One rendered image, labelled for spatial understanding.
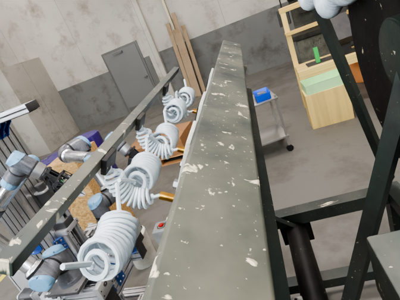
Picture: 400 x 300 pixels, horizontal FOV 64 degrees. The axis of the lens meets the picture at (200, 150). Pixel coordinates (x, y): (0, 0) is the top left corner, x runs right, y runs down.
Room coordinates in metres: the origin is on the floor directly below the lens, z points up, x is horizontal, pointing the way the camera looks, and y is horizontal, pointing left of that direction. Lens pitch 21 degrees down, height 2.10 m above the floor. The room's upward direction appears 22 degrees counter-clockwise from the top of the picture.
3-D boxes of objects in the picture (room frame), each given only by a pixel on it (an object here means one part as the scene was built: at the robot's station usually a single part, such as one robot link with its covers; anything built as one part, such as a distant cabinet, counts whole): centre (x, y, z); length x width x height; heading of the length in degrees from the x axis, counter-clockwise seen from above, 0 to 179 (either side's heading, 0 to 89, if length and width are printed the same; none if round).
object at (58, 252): (1.59, 0.99, 1.20); 0.13 x 0.12 x 0.14; 168
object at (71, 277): (1.60, 0.98, 1.09); 0.15 x 0.15 x 0.10
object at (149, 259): (2.95, 1.00, 0.24); 0.32 x 0.30 x 0.47; 160
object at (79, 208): (3.66, 1.42, 0.63); 0.50 x 0.42 x 1.25; 162
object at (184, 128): (5.75, 0.62, 0.22); 1.27 x 0.92 x 0.44; 73
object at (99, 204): (2.07, 0.81, 1.20); 0.13 x 0.12 x 0.14; 135
